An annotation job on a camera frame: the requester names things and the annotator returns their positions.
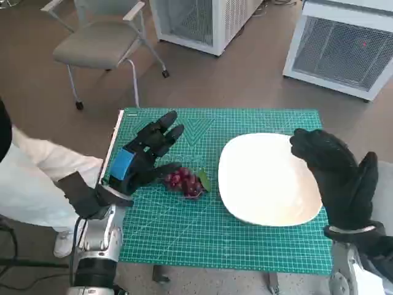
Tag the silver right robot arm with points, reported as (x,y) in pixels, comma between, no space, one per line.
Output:
(344,264)

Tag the grey chair with white frame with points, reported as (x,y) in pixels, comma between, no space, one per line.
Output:
(92,43)

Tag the white plate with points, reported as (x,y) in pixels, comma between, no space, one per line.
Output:
(264,181)

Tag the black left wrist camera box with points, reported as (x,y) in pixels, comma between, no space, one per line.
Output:
(78,193)

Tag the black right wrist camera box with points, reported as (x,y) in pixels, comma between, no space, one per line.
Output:
(379,242)

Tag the green cutting mat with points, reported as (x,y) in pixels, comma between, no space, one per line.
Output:
(190,233)

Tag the purple toy grape bunch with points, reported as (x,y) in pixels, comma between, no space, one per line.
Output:
(184,182)

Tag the white cabinet with mesh front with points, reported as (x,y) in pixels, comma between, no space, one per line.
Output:
(337,49)

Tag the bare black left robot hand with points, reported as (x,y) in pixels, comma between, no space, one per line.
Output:
(144,150)

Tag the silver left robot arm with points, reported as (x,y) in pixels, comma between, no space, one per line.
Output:
(98,242)

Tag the person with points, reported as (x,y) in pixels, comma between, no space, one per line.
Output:
(33,178)

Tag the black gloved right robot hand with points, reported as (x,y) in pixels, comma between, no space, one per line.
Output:
(340,172)

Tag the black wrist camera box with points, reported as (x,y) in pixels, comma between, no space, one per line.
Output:
(379,242)
(78,193)

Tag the metal table leg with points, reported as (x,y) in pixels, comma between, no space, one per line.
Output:
(159,275)
(272,284)

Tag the white cabinet with glass door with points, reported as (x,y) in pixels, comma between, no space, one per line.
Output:
(196,21)

